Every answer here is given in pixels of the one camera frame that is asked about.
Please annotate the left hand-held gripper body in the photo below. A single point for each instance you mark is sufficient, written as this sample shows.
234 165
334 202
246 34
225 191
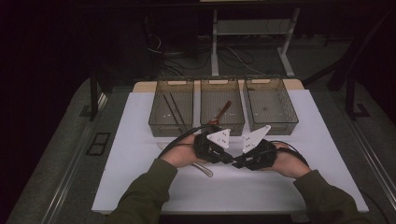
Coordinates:
219 138

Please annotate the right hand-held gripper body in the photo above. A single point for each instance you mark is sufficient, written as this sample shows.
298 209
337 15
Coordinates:
253 138

